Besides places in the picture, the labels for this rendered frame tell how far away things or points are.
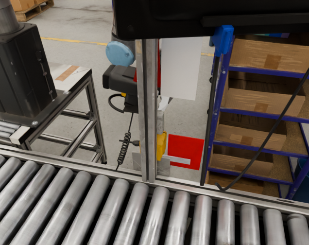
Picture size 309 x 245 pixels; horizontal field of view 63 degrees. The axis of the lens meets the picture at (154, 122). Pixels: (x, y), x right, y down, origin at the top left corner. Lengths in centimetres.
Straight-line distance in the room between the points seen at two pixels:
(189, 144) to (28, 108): 66
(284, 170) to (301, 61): 66
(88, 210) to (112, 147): 124
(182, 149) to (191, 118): 152
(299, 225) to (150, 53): 60
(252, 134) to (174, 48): 77
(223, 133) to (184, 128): 92
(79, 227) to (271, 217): 52
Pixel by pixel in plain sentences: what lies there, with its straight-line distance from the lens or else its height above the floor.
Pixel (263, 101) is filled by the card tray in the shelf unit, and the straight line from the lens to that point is 114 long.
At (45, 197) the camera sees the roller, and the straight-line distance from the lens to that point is 84.
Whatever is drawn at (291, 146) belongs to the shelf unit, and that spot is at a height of 54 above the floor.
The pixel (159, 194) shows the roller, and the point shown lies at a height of 75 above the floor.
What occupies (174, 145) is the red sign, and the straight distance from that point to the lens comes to 74.
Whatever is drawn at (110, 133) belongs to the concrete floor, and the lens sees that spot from 210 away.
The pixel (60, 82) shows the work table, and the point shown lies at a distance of 135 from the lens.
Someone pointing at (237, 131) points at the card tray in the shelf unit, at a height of 61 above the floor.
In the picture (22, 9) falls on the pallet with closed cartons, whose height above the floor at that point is 17.
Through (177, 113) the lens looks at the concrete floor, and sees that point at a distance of 230.
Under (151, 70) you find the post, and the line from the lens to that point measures 55.
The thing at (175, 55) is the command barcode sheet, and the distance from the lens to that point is 57.
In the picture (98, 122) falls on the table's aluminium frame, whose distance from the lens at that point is 161.
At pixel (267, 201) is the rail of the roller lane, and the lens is 86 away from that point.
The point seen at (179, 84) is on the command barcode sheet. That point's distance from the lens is 60.
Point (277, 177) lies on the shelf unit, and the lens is 148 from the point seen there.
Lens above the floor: 140
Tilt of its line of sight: 40 degrees down
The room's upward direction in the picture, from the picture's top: straight up
